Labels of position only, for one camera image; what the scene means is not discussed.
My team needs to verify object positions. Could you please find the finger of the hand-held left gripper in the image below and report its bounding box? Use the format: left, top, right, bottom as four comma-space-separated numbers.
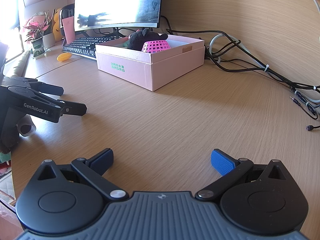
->
27, 79, 64, 96
59, 100, 87, 117

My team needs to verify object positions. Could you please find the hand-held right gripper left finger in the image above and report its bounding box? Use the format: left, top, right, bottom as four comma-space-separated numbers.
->
35, 148, 129, 202

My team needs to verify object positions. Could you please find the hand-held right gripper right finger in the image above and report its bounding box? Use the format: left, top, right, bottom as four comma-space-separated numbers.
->
195, 149, 288, 202

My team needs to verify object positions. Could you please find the pink cardboard box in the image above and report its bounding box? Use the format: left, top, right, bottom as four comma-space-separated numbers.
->
95, 32, 206, 92

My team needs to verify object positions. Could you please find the black plush toy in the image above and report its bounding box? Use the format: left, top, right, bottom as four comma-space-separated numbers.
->
127, 29, 169, 53

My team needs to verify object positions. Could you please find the pink toy net scoop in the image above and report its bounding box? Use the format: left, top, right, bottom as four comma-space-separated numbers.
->
141, 40, 171, 54

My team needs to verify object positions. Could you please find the wooden desktop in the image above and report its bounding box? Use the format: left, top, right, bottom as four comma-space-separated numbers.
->
0, 0, 320, 205

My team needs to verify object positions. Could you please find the person's left hand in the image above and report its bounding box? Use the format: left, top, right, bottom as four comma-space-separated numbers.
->
15, 115, 37, 137

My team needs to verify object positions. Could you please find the brown rolled tube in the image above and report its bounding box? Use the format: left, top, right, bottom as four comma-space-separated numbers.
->
11, 50, 32, 78

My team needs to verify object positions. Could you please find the pink leaf potted plant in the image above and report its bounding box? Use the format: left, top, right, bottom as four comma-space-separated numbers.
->
23, 15, 50, 60

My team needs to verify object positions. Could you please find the dried plant in white pot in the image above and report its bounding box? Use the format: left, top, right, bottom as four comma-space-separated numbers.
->
37, 9, 57, 49

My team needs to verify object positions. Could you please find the black keyboard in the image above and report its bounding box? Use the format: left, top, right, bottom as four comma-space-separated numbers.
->
61, 36, 117, 62

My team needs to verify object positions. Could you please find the pink card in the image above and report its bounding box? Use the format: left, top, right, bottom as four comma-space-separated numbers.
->
61, 16, 75, 45

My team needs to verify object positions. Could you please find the yellow plush figure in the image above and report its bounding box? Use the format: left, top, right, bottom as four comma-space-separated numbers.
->
52, 8, 63, 42

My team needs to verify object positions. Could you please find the black rounded object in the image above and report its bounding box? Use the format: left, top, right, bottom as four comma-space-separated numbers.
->
60, 4, 75, 19

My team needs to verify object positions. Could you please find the black curved monitor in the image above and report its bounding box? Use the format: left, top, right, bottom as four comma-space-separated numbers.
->
74, 0, 164, 39

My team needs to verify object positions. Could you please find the black cable bundle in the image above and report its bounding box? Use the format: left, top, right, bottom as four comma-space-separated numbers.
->
160, 15, 320, 120

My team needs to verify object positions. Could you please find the grey cable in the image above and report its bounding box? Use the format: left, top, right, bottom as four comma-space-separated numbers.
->
209, 34, 320, 103

